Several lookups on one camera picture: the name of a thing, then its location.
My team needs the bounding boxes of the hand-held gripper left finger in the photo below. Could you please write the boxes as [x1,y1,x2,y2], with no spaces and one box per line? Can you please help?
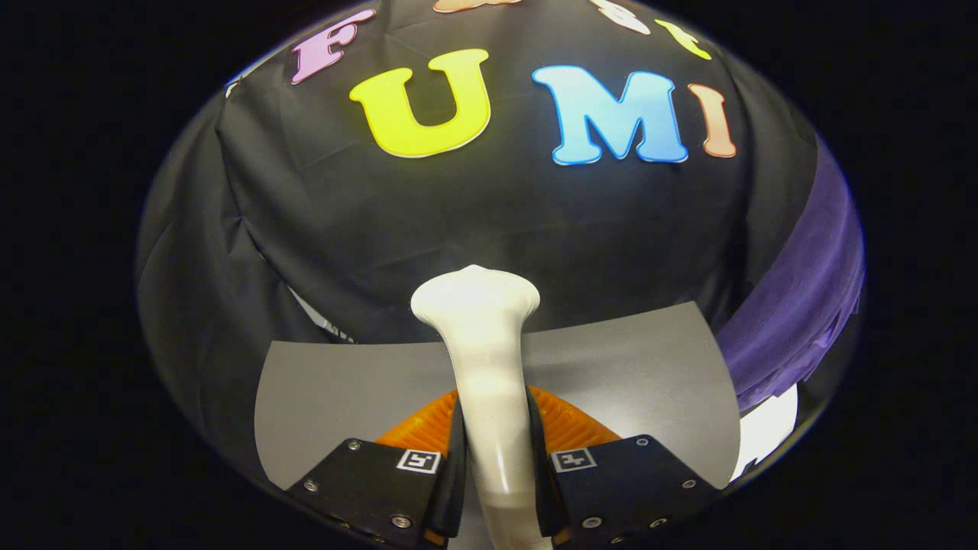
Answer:
[284,388,468,549]

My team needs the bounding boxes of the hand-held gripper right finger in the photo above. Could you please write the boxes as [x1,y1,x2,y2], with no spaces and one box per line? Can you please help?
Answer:
[526,386,723,549]

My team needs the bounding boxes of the white garment steamer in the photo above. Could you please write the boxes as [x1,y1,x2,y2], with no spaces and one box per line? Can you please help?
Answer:
[410,264,555,550]

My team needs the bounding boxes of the purple corduroy jacket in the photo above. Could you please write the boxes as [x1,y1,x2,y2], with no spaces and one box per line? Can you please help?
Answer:
[714,137,866,413]

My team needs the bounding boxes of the grey cabinet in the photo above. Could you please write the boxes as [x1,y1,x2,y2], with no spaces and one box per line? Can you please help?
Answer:
[254,302,742,490]

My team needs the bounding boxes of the white flat board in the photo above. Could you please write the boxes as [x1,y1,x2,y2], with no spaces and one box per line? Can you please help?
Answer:
[730,382,799,482]

